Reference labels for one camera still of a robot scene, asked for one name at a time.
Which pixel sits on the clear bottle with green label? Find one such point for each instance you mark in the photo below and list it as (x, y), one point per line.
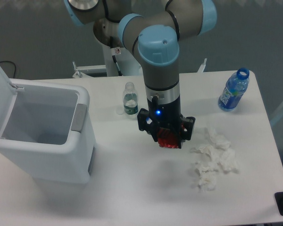
(130, 100)

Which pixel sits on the white trash can with lid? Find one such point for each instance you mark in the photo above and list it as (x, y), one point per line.
(45, 129)

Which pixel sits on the crushed red soda can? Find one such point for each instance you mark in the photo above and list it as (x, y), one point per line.
(168, 138)

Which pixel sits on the crumpled white tissue bottom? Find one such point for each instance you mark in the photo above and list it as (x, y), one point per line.
(207, 175)

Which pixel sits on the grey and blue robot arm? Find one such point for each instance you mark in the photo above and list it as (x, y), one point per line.
(153, 42)

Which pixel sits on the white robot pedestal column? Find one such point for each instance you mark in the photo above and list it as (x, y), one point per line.
(118, 60)

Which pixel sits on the crumpled white tissue right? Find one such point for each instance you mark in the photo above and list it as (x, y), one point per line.
(228, 161)

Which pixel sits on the crumpled white tissue left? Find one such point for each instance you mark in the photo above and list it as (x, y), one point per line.
(206, 153)

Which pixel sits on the crumpled white tissue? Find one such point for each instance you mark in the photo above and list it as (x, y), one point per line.
(206, 153)
(228, 161)
(207, 175)
(219, 141)

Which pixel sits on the blue plastic water bottle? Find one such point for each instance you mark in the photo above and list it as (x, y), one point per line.
(234, 89)

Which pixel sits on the crumpled white tissue upper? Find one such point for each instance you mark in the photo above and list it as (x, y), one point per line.
(219, 141)

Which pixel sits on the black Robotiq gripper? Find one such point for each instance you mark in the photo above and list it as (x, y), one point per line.
(166, 116)

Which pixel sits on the white metal base frame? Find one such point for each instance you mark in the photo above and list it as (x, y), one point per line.
(101, 71)

